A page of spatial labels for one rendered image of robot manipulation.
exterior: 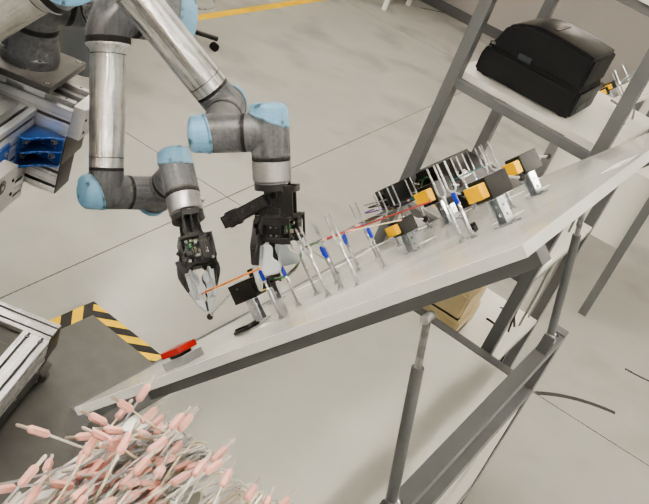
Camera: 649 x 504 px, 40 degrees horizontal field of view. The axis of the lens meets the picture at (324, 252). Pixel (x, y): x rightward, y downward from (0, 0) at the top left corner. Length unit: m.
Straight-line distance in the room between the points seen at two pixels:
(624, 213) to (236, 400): 3.03
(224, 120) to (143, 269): 2.14
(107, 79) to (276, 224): 0.50
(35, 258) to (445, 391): 1.91
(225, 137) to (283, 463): 0.73
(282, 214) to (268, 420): 0.55
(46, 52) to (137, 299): 1.47
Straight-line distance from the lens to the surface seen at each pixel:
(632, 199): 4.72
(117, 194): 1.97
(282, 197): 1.73
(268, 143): 1.70
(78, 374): 3.24
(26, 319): 3.06
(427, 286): 1.26
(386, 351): 2.44
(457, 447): 1.94
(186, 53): 1.80
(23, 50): 2.41
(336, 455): 2.07
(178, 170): 1.93
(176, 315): 3.61
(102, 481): 0.87
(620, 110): 2.40
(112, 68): 1.97
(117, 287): 3.67
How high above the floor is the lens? 2.16
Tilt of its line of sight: 30 degrees down
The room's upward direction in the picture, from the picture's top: 23 degrees clockwise
